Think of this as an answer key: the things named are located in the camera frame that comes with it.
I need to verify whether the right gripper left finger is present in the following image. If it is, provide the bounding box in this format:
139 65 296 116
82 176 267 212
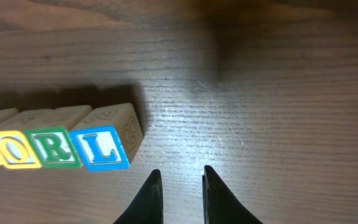
114 169 163 224

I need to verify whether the yellow O block moved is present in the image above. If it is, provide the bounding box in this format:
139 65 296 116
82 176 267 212
0 108 55 170

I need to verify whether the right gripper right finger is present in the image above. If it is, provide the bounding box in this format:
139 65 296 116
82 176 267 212
203 166 262 224

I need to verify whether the blue L block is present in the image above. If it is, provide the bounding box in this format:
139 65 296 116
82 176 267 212
69 103 144 171

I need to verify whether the green R block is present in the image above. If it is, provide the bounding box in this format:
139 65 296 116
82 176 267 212
24 105 92 169

